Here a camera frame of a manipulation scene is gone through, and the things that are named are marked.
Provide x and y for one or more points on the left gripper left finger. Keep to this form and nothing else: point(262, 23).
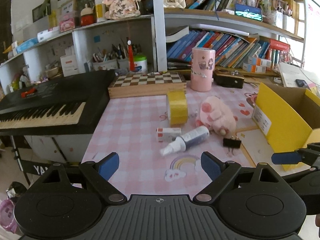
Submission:
point(98, 174)

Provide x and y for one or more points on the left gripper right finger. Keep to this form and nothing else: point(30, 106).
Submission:
point(223, 176)

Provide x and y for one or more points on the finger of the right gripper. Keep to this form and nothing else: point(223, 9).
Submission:
point(308, 156)

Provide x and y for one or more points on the black binder clip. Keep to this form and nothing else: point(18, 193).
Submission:
point(232, 143)

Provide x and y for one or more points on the white spray bottle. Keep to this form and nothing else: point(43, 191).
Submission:
point(186, 141)

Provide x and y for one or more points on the pink plush pig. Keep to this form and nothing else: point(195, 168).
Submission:
point(217, 117)

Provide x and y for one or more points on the white staples box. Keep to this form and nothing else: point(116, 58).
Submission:
point(167, 134)

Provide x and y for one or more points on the yellow tape roll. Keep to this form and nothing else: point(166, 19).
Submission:
point(177, 108)

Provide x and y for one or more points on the yellow cardboard box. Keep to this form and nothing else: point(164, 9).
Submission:
point(287, 116)

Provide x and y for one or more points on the pink checkered tablecloth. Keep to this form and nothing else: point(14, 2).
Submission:
point(138, 128)

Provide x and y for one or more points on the black smartphone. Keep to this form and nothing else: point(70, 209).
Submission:
point(301, 83)

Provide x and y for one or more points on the black electronic keyboard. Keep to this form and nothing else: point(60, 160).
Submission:
point(67, 105)

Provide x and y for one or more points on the wooden chess board box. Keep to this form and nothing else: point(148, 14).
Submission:
point(152, 84)

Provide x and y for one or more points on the orange white medicine box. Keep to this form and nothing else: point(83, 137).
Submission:
point(259, 62)
point(254, 68)

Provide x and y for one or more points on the red book box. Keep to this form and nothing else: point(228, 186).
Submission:
point(278, 45)

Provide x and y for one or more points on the white green lidded jar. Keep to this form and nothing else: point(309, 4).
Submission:
point(141, 64)

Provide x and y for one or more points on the pink cylindrical canister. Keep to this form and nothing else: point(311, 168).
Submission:
point(202, 67)

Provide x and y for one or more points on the red white pen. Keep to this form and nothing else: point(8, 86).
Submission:
point(130, 55)

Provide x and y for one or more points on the white bookshelf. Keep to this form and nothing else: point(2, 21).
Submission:
point(22, 9)

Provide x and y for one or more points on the phone with lit screen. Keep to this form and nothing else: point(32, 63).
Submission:
point(247, 11)

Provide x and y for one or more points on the pink floral decorated figure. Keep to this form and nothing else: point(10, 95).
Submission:
point(120, 9)

